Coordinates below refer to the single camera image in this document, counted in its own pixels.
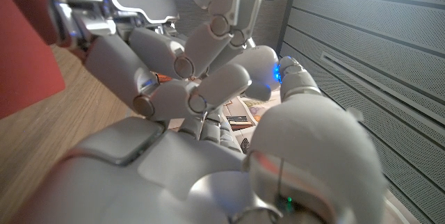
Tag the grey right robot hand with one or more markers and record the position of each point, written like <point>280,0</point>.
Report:
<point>174,182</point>

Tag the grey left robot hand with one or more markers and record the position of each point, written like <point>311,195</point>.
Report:
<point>139,60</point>

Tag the red notebook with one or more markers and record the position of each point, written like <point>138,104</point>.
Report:
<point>24,60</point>

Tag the printed bookshelf backdrop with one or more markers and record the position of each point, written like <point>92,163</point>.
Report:
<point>250,112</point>

